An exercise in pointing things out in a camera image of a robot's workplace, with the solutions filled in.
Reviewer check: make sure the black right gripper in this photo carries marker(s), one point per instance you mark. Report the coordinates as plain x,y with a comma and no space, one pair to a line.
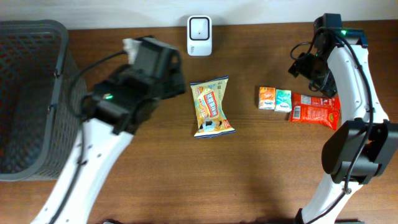
319,78

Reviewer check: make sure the red snack bag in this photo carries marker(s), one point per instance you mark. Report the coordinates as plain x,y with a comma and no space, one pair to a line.
315,110

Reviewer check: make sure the white barcode scanner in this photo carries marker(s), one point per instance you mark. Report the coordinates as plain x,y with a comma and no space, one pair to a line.
199,36

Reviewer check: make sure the teal tissue pack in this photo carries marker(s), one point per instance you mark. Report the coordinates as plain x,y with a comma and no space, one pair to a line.
283,101

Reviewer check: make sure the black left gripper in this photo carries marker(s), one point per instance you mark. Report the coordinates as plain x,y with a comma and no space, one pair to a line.
171,73

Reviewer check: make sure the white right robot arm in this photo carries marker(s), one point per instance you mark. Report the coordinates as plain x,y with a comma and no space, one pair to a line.
366,141

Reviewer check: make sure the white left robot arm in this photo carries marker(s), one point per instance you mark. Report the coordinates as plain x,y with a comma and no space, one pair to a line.
109,117

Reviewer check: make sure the orange tissue pack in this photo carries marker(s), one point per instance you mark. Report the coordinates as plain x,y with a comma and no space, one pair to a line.
267,98

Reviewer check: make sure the grey plastic basket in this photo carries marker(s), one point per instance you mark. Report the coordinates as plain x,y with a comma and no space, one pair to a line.
37,129

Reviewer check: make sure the yellow wet wipes pack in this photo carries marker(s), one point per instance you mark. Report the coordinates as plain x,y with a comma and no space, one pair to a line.
207,98

